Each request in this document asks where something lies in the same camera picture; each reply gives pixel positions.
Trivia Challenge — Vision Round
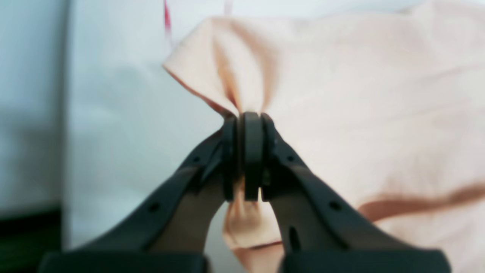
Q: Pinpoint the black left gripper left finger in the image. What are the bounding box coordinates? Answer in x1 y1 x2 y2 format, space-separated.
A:
39 116 238 273

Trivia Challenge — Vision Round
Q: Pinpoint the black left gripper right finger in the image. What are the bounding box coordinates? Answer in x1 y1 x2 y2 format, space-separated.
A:
242 112 451 273

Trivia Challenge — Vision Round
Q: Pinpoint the peach pink T-shirt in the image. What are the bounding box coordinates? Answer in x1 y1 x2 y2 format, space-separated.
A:
163 0 485 273

